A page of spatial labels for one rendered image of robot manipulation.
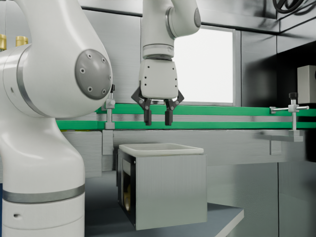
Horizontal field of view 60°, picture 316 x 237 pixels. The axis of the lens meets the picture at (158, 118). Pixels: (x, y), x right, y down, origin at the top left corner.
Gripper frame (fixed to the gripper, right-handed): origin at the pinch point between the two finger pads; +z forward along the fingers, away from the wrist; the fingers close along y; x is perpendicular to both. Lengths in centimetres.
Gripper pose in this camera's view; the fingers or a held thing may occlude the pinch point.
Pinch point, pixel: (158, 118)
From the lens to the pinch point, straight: 71.9
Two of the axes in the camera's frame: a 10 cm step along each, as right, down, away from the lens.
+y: -9.5, -0.1, -3.2
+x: 3.2, -0.2, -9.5
